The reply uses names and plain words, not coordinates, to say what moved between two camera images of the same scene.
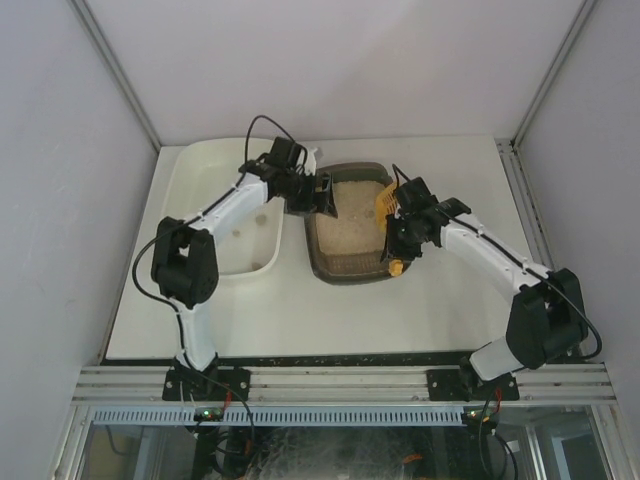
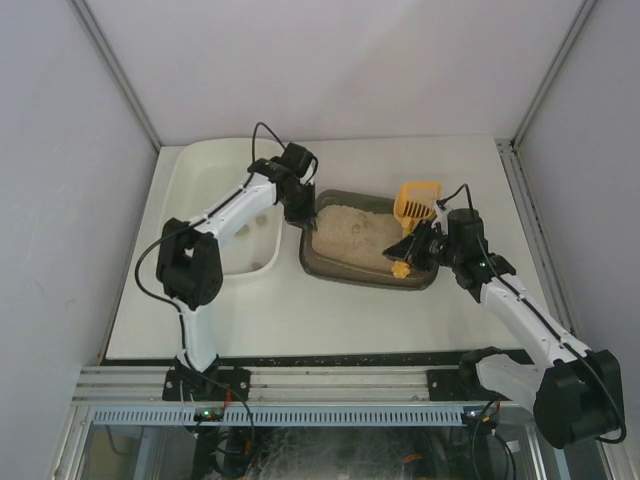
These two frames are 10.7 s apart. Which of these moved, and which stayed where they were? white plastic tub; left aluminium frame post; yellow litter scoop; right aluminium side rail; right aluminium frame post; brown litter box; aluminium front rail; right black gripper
Moved: right black gripper; yellow litter scoop; brown litter box
Stayed: aluminium front rail; right aluminium frame post; left aluminium frame post; right aluminium side rail; white plastic tub
